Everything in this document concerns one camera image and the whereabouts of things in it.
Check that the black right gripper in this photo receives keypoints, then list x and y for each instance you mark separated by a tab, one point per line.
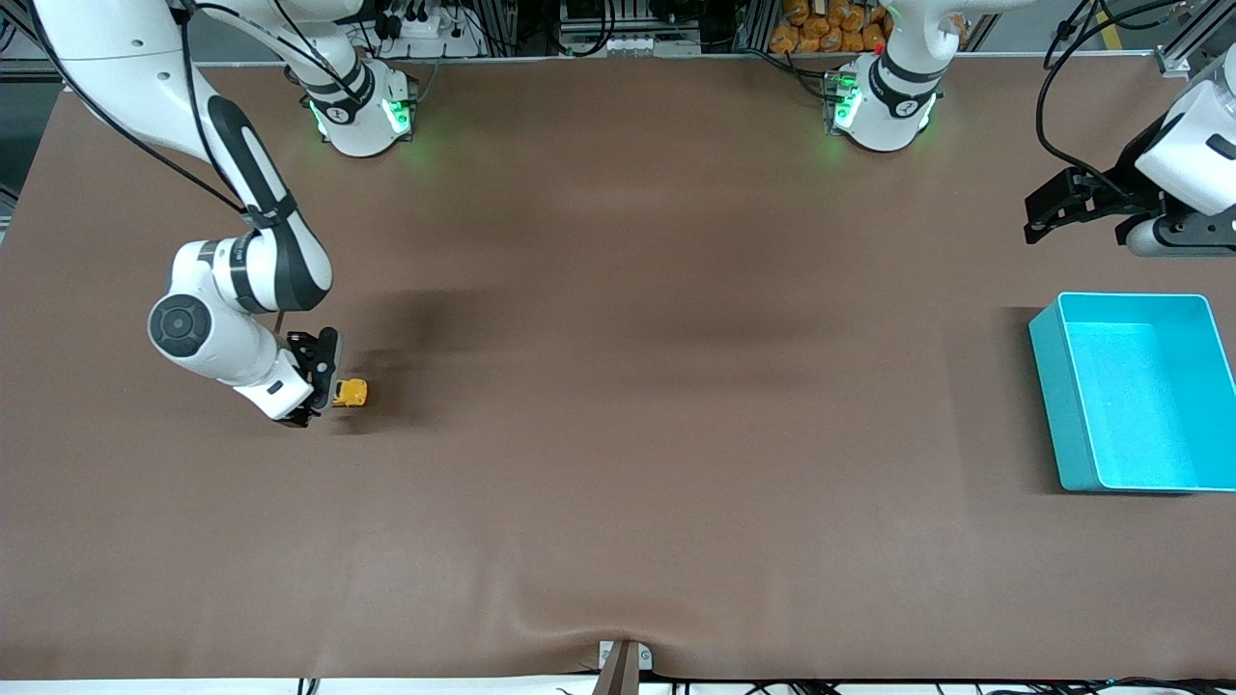
311	353

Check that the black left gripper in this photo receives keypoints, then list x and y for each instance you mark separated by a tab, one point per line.
1128	180

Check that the yellow beetle toy car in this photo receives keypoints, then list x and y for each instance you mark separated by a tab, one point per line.
351	392

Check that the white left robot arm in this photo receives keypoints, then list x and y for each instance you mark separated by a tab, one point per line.
884	106

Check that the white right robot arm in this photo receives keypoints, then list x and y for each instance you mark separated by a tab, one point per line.
222	280

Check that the turquoise plastic bin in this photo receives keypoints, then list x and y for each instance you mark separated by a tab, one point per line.
1139	396

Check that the bag of orange items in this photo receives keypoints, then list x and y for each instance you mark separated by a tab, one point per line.
830	24

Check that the brown table mat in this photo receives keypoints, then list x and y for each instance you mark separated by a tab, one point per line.
618	434

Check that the white power strip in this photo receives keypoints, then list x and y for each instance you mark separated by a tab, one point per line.
425	29

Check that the metal table clamp bracket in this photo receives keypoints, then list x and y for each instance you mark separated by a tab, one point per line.
623	666

